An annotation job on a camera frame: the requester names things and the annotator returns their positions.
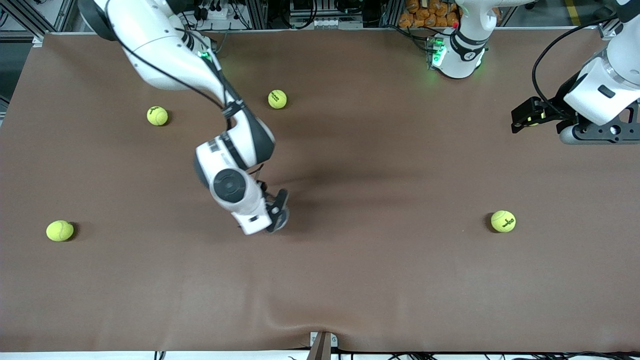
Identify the metal corner bracket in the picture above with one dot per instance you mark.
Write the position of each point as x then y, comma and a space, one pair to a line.
38, 40
608, 31

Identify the aluminium profile frame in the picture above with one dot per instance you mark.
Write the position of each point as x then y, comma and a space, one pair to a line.
259, 12

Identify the yellow tennis ball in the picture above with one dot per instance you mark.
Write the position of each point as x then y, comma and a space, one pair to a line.
157, 115
277, 99
535, 119
60, 230

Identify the bag of orange objects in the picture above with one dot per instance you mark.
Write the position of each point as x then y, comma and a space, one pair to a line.
425, 15

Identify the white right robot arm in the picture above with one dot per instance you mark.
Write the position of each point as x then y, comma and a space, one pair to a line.
160, 55

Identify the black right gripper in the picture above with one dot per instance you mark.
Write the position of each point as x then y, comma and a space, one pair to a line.
264, 186

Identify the brown table mat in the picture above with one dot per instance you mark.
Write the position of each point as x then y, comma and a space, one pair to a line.
375, 250

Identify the yellow tennis ball Wilson print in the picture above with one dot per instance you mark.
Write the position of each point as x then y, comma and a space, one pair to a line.
503, 221

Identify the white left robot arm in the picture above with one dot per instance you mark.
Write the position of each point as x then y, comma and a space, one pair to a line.
462, 55

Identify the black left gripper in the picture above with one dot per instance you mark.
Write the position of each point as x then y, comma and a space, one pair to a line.
563, 99

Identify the metal clamp with brown bar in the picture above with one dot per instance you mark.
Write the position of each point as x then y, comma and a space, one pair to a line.
322, 345

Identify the grey electronics unit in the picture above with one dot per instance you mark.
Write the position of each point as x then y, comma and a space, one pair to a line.
325, 22

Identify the white power strip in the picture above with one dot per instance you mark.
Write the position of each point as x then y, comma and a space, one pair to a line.
215, 13

